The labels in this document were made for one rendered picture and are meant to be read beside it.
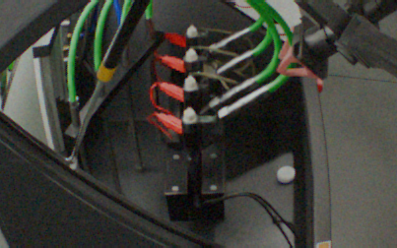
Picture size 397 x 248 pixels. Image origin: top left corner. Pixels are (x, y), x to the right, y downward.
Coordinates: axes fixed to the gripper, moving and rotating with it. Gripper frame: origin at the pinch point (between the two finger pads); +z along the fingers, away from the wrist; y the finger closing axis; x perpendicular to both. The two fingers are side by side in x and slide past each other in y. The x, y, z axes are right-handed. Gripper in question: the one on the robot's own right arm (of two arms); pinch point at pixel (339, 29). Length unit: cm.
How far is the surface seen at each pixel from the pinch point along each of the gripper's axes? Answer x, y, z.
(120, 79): 10.9, 19.4, 37.3
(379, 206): -63, -104, 68
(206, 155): 14.5, -0.3, 34.0
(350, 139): -99, -90, 84
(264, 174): 3.3, -16.9, 38.3
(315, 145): 5.3, -16.0, 21.9
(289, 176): 4.6, -19.8, 33.1
